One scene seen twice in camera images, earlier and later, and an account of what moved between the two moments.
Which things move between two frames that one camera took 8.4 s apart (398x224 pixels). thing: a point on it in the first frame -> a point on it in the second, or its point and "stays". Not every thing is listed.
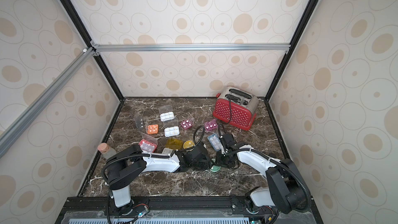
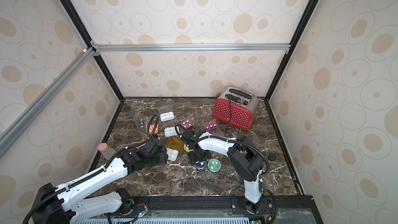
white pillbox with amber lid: [171, 144] stays
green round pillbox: [215, 168] stays
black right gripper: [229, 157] -> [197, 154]
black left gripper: [209, 163] -> [164, 157]
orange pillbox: [153, 129] stays
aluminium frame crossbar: [99, 48] stays
